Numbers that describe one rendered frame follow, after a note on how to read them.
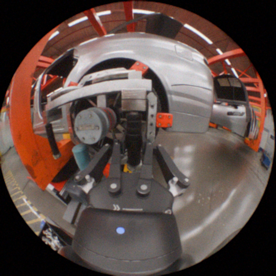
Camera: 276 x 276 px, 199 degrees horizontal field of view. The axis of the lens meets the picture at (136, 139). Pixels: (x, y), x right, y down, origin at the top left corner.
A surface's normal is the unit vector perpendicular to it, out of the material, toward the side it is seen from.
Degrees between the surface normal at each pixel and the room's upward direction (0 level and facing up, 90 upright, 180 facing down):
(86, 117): 90
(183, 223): 0
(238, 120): 90
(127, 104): 90
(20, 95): 90
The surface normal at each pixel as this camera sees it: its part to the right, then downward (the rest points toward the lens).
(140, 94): 0.00, 0.38
